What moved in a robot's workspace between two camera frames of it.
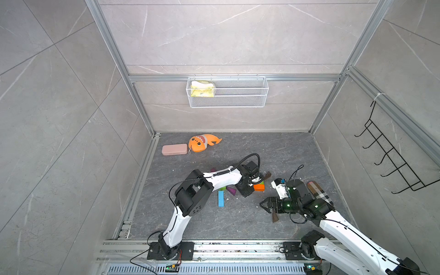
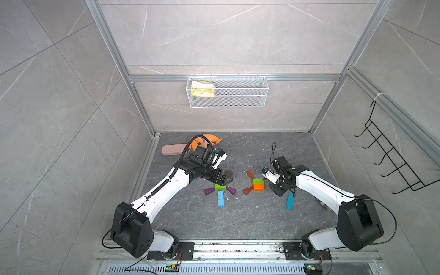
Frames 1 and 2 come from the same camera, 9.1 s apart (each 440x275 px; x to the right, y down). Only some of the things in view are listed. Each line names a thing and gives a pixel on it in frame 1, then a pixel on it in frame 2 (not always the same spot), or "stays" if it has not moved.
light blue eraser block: x=221 y=198 stays
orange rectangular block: x=259 y=187 stays
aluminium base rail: x=210 y=258 stays
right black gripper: x=270 y=200 to x=278 y=192
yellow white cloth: x=201 y=89 stays
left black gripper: x=248 y=192 to x=222 y=181
